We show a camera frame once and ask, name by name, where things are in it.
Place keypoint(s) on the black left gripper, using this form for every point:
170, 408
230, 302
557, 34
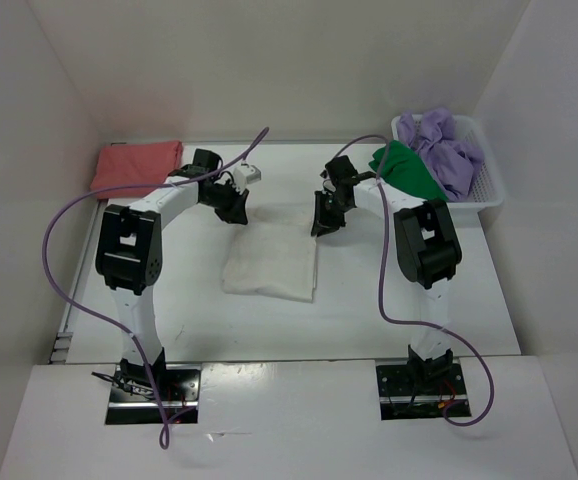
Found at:
236, 213

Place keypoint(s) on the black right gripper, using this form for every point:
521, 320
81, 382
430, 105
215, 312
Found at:
323, 223

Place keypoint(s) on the cream white t shirt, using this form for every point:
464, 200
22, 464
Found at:
274, 255

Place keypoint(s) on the red t shirt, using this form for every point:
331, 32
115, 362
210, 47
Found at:
123, 170

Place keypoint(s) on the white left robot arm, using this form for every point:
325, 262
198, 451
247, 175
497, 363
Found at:
129, 254

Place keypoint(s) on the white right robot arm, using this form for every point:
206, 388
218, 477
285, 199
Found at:
426, 246

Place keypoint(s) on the green t shirt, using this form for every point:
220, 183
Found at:
404, 170

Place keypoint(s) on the purple t shirt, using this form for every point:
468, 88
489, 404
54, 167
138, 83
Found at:
454, 164

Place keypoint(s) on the white plastic basket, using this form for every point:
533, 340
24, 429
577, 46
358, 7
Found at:
488, 189

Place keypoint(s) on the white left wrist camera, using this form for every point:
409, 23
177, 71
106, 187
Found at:
245, 174

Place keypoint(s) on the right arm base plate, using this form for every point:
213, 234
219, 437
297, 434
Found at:
400, 399

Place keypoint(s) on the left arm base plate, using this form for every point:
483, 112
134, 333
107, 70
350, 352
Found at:
132, 403

